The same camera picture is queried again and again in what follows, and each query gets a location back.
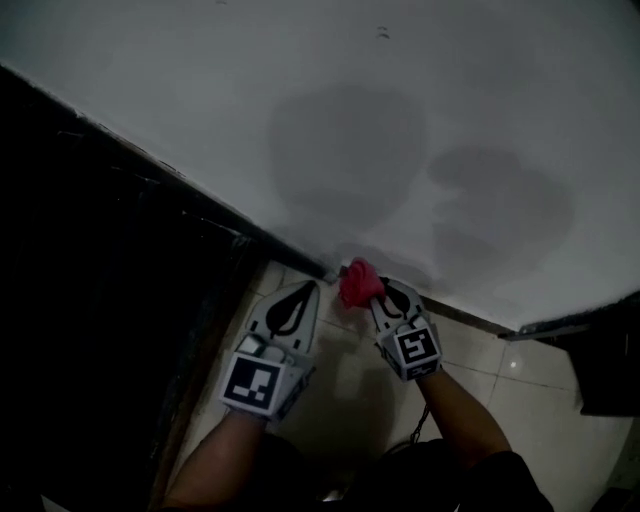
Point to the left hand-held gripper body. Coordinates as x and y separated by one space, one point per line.
260 380

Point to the person's left forearm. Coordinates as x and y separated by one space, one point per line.
215 465

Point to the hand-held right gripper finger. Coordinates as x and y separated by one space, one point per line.
382 315
410 300

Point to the person's right forearm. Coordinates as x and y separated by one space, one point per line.
465 415

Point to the red cleaning cloth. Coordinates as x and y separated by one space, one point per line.
360 285

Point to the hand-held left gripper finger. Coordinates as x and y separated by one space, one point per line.
307 325
260 315

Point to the person's black top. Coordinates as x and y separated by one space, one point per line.
425 480

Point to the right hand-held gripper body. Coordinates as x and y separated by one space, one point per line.
412 350

